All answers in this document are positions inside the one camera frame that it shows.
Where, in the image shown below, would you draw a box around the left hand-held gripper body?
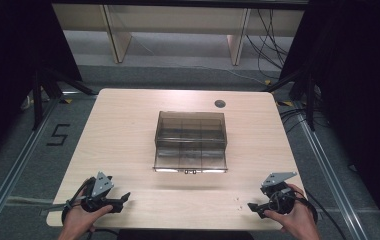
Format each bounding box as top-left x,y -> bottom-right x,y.
80,171 -> 124,214

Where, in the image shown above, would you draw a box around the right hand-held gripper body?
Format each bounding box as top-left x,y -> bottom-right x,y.
259,171 -> 299,216

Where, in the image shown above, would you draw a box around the person's right hand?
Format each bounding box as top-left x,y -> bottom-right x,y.
263,183 -> 321,240

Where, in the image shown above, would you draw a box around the person's left hand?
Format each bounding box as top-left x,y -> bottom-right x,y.
57,198 -> 114,240

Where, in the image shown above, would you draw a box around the person's dark clothing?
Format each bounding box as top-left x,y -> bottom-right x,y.
117,228 -> 256,240

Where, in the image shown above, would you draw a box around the smoky transparent plastic drawer box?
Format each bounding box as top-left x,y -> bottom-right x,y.
152,110 -> 229,175

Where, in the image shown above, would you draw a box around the black metal stand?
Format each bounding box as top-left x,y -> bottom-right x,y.
260,69 -> 323,132
30,67 -> 100,132

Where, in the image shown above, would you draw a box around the black curtain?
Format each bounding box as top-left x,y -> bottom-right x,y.
0,0 -> 83,172
277,0 -> 380,240

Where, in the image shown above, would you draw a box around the light wooden shelf unit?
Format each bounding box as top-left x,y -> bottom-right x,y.
51,3 -> 306,67

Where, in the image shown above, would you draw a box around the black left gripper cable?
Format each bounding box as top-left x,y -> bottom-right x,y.
60,177 -> 121,237

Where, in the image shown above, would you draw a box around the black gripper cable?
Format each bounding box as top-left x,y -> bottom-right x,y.
277,187 -> 348,240
60,177 -> 121,237

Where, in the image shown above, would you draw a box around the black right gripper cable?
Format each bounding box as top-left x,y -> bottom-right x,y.
277,187 -> 348,240

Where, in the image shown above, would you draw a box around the aluminium floor rail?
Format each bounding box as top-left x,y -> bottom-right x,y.
293,99 -> 370,240
0,95 -> 62,240

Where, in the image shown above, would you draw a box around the black floor cables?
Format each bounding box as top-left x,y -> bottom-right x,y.
278,105 -> 330,135

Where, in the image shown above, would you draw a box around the grey floor cable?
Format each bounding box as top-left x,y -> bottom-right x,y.
0,194 -> 66,212

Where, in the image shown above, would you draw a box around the bundle of black hanging cables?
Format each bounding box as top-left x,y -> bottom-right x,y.
245,9 -> 290,82

